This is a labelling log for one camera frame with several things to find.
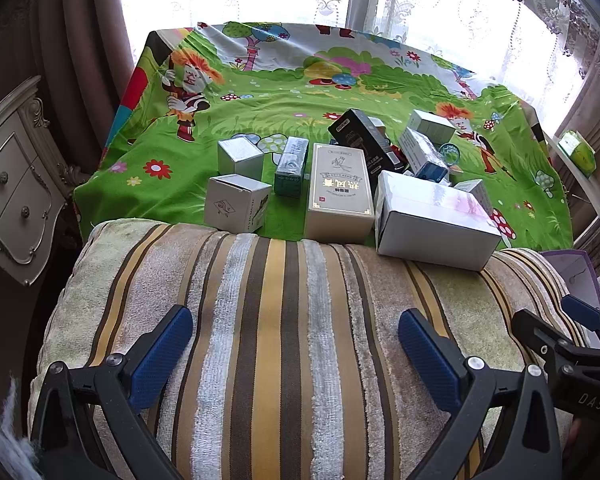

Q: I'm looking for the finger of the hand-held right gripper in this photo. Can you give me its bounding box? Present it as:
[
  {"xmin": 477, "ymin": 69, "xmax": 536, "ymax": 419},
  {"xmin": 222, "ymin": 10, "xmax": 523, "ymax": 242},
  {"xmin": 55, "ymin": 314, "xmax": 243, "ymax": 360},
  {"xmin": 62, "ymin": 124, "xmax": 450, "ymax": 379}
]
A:
[
  {"xmin": 511, "ymin": 309, "xmax": 600, "ymax": 376},
  {"xmin": 560, "ymin": 294, "xmax": 600, "ymax": 351}
]

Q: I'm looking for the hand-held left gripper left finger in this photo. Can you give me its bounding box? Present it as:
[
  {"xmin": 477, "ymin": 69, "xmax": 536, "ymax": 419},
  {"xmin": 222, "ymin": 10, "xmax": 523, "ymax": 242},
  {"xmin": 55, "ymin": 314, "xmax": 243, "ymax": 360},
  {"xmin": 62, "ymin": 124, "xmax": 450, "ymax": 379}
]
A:
[{"xmin": 30, "ymin": 305, "xmax": 195, "ymax": 480}]

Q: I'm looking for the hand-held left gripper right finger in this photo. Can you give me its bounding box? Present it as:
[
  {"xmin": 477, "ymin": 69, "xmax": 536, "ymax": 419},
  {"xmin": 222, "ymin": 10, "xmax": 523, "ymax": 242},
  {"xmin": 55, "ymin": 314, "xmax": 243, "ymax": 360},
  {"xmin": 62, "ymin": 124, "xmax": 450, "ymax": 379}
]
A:
[{"xmin": 398, "ymin": 308, "xmax": 563, "ymax": 480}]

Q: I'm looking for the purple-edged cardboard box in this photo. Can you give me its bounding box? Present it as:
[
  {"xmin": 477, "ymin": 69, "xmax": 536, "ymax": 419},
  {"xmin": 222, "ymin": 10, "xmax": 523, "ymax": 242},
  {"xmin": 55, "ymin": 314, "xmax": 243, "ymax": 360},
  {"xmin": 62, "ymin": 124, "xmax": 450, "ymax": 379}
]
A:
[{"xmin": 539, "ymin": 249, "xmax": 600, "ymax": 311}]

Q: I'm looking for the large white pink-print box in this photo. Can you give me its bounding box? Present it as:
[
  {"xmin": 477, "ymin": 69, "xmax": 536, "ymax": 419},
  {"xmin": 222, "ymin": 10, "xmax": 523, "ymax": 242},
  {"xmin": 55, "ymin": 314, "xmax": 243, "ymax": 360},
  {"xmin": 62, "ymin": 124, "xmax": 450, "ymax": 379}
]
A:
[{"xmin": 375, "ymin": 170, "xmax": 502, "ymax": 272}]

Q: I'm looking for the beige gold box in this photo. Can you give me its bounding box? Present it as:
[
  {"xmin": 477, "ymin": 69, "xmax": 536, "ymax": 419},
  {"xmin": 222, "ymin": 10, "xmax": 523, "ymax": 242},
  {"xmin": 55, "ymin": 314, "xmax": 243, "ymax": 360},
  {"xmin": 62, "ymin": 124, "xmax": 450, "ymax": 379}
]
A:
[{"xmin": 304, "ymin": 142, "xmax": 376, "ymax": 245}]

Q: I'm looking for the white blue medicine box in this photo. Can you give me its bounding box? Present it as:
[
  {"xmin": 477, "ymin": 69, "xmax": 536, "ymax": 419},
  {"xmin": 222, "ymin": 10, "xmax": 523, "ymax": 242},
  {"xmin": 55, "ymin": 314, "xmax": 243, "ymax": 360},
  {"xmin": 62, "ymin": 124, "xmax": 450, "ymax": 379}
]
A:
[{"xmin": 398, "ymin": 127, "xmax": 453, "ymax": 183}]

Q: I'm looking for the teal green box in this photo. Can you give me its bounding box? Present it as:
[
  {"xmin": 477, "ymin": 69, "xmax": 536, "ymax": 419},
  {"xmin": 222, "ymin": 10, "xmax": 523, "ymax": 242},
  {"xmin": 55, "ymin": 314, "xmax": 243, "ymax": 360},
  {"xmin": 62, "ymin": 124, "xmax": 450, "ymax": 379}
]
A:
[{"xmin": 274, "ymin": 136, "xmax": 309, "ymax": 197}]

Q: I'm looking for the white box green print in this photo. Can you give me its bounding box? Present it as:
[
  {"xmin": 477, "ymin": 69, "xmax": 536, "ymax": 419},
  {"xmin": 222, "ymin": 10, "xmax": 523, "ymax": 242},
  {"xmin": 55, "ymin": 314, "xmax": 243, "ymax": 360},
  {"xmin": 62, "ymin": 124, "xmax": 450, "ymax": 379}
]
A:
[{"xmin": 406, "ymin": 109, "xmax": 457, "ymax": 145}]

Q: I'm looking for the black box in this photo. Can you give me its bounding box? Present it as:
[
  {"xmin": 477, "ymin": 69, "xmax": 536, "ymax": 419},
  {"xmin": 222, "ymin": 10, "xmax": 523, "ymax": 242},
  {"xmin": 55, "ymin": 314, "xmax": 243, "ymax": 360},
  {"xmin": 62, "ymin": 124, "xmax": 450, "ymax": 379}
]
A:
[{"xmin": 328, "ymin": 108, "xmax": 410, "ymax": 177}]

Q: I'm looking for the striped plush cushion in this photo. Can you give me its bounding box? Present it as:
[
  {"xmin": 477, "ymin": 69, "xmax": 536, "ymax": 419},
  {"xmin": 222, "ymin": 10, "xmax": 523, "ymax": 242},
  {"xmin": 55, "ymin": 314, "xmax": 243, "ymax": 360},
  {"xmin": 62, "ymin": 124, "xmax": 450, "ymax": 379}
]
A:
[{"xmin": 30, "ymin": 217, "xmax": 600, "ymax": 480}]

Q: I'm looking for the green tissue pack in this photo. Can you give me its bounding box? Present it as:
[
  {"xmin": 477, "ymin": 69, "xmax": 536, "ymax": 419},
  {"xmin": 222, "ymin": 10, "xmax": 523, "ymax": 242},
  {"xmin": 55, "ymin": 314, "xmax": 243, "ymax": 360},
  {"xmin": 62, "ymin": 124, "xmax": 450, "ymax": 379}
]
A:
[{"xmin": 558, "ymin": 130, "xmax": 597, "ymax": 177}]

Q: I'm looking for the white box with line print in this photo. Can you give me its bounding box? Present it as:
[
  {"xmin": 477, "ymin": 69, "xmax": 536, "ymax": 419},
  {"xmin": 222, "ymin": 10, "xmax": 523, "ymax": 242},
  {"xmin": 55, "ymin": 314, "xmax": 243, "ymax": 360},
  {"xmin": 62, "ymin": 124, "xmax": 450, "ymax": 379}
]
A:
[{"xmin": 204, "ymin": 174, "xmax": 272, "ymax": 234}]

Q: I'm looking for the white fluffy tuft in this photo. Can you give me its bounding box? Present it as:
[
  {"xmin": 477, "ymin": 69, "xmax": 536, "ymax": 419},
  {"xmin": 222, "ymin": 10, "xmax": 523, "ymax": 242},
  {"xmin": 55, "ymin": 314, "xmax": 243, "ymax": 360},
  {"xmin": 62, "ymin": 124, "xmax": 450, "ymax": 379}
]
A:
[{"xmin": 0, "ymin": 375, "xmax": 41, "ymax": 480}]

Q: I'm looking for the green cartoon printed bedsheet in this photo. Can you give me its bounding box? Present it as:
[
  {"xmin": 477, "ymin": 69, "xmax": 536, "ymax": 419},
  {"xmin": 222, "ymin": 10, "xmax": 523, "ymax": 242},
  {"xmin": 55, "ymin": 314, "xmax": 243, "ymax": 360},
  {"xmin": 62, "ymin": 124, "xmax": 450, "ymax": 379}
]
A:
[{"xmin": 72, "ymin": 21, "xmax": 576, "ymax": 251}]

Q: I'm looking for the small silver box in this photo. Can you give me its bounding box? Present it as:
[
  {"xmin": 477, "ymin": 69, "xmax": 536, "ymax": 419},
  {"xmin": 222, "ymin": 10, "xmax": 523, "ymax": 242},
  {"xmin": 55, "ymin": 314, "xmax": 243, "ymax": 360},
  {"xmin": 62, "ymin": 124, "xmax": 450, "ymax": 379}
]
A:
[{"xmin": 217, "ymin": 137, "xmax": 266, "ymax": 181}]

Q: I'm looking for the white carved nightstand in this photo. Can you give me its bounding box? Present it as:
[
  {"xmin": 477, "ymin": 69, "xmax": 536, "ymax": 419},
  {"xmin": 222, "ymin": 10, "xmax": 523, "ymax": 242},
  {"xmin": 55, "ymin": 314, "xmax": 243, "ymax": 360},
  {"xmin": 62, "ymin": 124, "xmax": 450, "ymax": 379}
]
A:
[{"xmin": 0, "ymin": 75, "xmax": 88, "ymax": 288}]

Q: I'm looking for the brown drape curtain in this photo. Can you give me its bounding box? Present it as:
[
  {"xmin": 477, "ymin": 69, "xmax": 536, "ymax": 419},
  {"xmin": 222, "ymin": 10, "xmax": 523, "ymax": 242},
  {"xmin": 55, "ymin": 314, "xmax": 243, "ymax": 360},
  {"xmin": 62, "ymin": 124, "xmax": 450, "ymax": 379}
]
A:
[{"xmin": 0, "ymin": 0, "xmax": 131, "ymax": 171}]

